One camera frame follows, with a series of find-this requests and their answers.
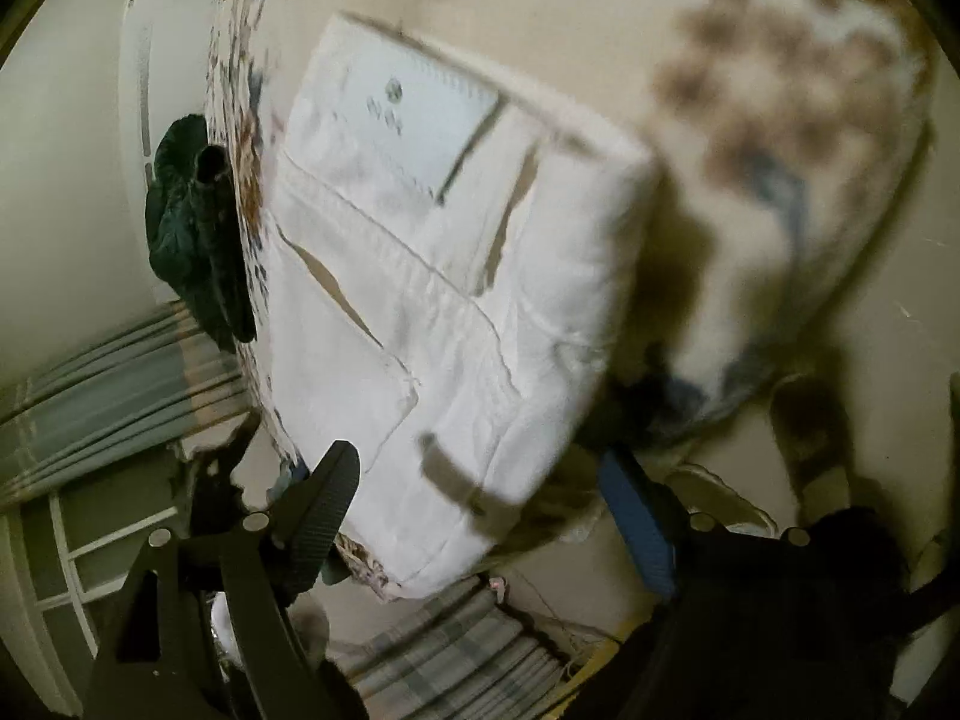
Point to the dark green cloth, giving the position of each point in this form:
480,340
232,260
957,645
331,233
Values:
175,252

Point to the floral cream bed blanket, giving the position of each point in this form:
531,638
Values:
782,130

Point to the black cloth on bed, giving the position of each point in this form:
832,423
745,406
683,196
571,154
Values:
214,203

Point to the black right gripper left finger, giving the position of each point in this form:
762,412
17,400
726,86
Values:
297,532

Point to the green striped curtain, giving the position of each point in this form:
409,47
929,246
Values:
142,385

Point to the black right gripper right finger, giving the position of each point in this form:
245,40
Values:
652,521

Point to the white pants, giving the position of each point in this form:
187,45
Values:
450,254

